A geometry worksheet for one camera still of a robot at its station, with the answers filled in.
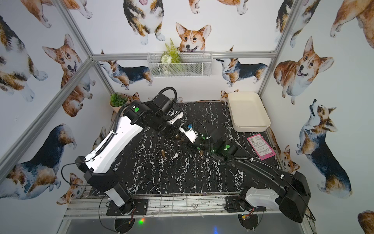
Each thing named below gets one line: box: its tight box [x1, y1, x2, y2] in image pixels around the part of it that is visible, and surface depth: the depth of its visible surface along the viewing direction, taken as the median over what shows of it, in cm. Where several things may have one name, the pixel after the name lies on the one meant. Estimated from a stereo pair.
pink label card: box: [246, 133, 277, 161], surface depth 99 cm
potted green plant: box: [109, 92, 129, 114], surface depth 106 cm
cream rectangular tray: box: [227, 91, 271, 133], surface depth 116 cm
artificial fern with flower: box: [160, 38, 183, 65], surface depth 84 cm
